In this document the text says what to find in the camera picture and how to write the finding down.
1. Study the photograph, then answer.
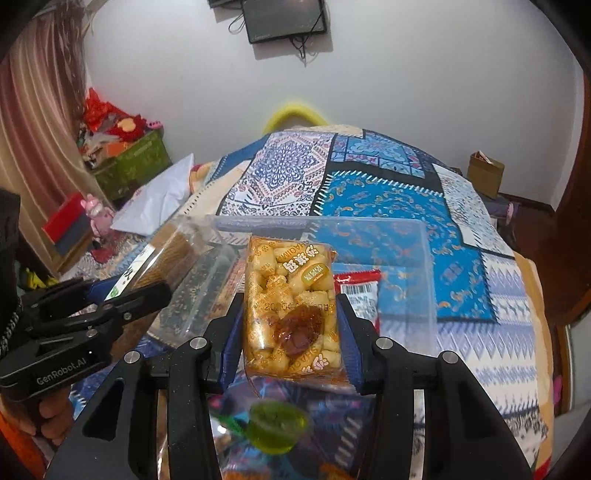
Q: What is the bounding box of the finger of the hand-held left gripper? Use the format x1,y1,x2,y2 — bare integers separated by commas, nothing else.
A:
85,282,173,340
21,277,114,319

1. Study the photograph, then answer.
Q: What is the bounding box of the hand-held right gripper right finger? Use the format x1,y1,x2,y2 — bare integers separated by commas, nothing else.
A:
335,294,533,480

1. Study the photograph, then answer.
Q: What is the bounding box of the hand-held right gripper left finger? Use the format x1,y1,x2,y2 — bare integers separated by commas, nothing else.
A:
46,294,245,480

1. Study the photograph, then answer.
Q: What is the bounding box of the brown biscuit packet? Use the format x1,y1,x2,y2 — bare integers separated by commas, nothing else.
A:
107,220,223,306

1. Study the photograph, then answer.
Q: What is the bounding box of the yellow puffed snack packet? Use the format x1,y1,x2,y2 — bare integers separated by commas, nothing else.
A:
242,234,341,394

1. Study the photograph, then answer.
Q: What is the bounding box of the clear plastic container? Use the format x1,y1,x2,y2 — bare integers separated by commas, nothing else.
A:
150,213,440,365

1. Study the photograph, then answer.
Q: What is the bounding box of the clear packet of dark snacks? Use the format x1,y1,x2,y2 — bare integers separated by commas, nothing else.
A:
147,244,242,348

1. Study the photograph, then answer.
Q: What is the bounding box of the person's left hand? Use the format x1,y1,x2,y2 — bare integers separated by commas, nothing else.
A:
38,394,78,448

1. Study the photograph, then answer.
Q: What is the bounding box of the pink plush toy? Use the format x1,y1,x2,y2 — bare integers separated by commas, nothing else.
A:
80,194,117,241

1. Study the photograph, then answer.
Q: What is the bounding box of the red flat box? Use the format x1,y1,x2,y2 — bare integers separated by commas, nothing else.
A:
41,191,94,260

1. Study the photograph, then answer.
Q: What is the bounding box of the green jelly cup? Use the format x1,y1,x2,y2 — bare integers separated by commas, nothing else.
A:
216,400,312,456

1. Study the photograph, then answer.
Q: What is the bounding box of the red snack packet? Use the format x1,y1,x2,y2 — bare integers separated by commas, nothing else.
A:
332,270,384,334

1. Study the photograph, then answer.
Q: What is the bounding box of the white pillow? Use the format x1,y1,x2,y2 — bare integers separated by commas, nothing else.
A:
110,153,198,237

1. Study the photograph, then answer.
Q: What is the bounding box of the green storage box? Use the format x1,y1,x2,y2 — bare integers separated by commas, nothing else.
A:
91,130,173,200

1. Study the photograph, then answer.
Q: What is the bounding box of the striped pink curtain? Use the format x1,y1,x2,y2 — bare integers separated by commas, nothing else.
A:
0,8,99,278

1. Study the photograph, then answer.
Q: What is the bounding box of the pile of red plush toys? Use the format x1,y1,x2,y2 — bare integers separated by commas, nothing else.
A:
75,87,165,168

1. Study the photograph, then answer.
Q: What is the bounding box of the yellow bed sheet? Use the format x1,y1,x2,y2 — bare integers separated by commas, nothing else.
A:
512,251,556,386

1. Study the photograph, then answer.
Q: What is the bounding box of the cardboard box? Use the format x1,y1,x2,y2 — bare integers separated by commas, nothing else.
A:
466,150,507,200

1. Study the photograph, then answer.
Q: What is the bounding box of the yellow chair back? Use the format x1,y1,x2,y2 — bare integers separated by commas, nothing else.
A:
261,98,327,136

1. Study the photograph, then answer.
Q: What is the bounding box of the brown wooden door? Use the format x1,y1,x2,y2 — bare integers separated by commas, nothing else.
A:
516,46,591,418

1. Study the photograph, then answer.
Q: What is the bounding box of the black monitor cable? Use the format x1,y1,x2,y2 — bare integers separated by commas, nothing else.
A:
290,36,320,59

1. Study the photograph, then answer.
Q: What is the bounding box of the black wall monitor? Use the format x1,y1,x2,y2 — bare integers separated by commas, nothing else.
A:
240,0,329,45

